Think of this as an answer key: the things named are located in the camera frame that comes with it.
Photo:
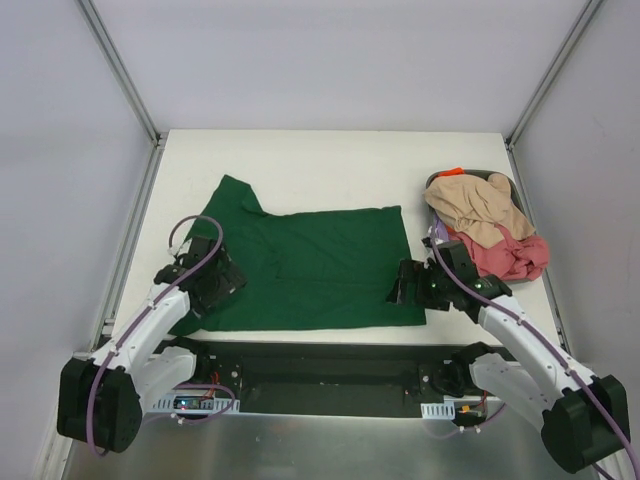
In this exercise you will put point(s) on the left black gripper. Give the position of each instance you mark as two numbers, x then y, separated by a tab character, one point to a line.
226	279

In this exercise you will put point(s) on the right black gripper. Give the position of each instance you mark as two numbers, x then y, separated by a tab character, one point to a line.
409	282

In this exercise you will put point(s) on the green t shirt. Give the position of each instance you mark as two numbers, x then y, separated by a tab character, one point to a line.
305	271

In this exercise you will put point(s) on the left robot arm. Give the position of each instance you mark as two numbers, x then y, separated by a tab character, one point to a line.
103	399

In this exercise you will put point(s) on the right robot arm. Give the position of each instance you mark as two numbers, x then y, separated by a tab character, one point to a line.
582	418

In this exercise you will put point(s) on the lilac t shirt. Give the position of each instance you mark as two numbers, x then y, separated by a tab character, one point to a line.
440	230

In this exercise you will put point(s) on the beige t shirt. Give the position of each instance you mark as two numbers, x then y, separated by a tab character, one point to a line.
474	206

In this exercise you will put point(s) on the pink t shirt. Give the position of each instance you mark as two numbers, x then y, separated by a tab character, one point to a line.
503	260

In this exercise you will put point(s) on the orange t shirt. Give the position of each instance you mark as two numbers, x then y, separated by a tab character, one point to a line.
452	172

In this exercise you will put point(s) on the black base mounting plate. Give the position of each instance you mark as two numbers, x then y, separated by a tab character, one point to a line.
357	380

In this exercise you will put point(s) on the grey laundry basket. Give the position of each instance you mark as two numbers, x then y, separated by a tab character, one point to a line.
481	213

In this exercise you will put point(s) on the left aluminium table rail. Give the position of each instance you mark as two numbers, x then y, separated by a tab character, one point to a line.
126	249

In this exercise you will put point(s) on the aluminium table rail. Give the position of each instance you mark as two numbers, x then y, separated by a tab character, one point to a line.
535	249
126	249

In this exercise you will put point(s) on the left white cable duct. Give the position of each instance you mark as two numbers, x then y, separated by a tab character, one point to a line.
193	405

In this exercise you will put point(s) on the white cable duct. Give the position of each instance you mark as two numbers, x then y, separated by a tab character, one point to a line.
438	411
193	405

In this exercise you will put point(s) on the right white cable duct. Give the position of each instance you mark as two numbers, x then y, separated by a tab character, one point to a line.
438	411

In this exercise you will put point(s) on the right aluminium table rail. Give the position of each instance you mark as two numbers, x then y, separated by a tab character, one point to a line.
535	249

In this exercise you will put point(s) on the left aluminium frame post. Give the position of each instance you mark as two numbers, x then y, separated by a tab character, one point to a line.
109	50

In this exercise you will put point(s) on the aluminium frame post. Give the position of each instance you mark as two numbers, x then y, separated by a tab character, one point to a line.
567	47
109	50

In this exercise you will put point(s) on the right aluminium frame post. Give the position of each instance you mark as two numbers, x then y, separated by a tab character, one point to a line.
567	47

